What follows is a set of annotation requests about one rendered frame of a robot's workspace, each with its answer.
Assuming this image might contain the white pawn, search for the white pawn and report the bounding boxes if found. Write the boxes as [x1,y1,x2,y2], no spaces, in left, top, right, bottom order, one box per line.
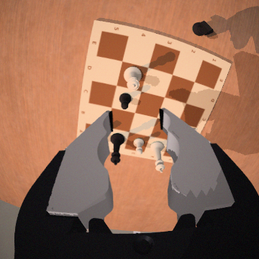
[134,138,144,155]

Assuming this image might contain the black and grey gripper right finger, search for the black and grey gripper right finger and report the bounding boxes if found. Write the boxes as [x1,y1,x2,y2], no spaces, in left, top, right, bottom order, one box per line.
[159,108,259,255]

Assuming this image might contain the chessboard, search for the chessboard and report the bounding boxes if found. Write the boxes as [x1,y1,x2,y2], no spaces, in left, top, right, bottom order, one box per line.
[77,20,231,163]

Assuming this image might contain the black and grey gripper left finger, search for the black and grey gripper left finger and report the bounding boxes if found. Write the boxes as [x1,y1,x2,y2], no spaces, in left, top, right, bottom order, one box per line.
[14,110,114,259]

